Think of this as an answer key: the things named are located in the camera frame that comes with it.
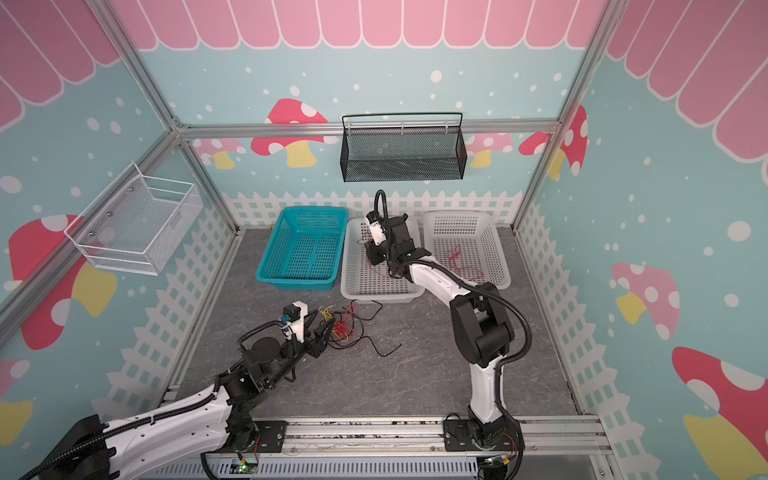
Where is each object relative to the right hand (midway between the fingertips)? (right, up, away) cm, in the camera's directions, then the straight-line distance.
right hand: (367, 240), depth 92 cm
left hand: (-10, -22, -13) cm, 27 cm away
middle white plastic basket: (-3, -14, +13) cm, 19 cm away
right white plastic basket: (+37, 0, +24) cm, 44 cm away
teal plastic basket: (-25, -2, +21) cm, 33 cm away
